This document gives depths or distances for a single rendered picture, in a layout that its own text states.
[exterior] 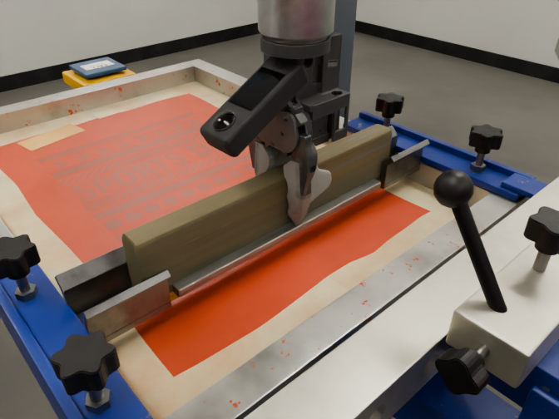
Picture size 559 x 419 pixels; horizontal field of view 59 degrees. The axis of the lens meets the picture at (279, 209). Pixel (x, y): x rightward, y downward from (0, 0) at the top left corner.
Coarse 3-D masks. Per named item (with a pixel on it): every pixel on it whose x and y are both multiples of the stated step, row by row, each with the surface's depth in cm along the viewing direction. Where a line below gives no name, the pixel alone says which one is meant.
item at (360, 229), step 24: (192, 96) 104; (120, 120) 94; (144, 120) 94; (384, 192) 73; (336, 216) 68; (360, 216) 68; (384, 216) 68; (408, 216) 68; (288, 240) 63; (312, 240) 63; (336, 240) 63; (360, 240) 63; (384, 240) 63; (312, 264) 59; (336, 264) 59
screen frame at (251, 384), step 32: (192, 64) 111; (64, 96) 95; (96, 96) 98; (128, 96) 103; (0, 128) 89; (480, 192) 67; (0, 224) 60; (448, 224) 60; (480, 224) 60; (416, 256) 55; (448, 256) 55; (352, 288) 51; (384, 288) 51; (320, 320) 47; (352, 320) 47; (288, 352) 44; (320, 352) 44; (224, 384) 41; (256, 384) 41; (192, 416) 39; (224, 416) 39
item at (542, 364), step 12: (552, 348) 38; (552, 360) 37; (540, 372) 36; (552, 372) 36; (492, 384) 40; (504, 384) 39; (528, 384) 38; (540, 384) 37; (552, 384) 36; (516, 396) 39
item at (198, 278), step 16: (352, 192) 65; (368, 192) 66; (320, 208) 62; (336, 208) 63; (288, 224) 59; (304, 224) 60; (256, 240) 57; (272, 240) 57; (240, 256) 54; (208, 272) 52; (224, 272) 53; (176, 288) 50; (192, 288) 51
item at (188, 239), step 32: (384, 128) 66; (320, 160) 59; (352, 160) 63; (224, 192) 53; (256, 192) 53; (160, 224) 48; (192, 224) 49; (224, 224) 52; (256, 224) 56; (128, 256) 48; (160, 256) 48; (192, 256) 51; (224, 256) 54
